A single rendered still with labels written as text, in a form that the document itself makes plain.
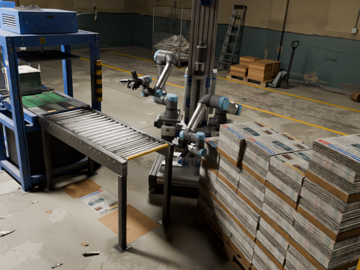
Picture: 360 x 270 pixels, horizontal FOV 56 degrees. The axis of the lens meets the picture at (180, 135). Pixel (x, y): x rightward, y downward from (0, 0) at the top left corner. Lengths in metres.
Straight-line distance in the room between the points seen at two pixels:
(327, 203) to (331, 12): 7.67
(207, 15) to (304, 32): 6.34
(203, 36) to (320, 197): 2.01
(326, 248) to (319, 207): 0.22
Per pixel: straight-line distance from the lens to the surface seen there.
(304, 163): 2.21
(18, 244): 3.20
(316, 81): 9.48
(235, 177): 2.60
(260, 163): 2.32
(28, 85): 4.32
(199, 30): 3.42
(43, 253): 3.05
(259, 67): 8.94
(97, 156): 2.79
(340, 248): 2.07
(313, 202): 2.01
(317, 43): 9.41
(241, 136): 2.45
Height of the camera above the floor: 1.94
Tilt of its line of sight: 22 degrees down
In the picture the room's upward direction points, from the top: 4 degrees clockwise
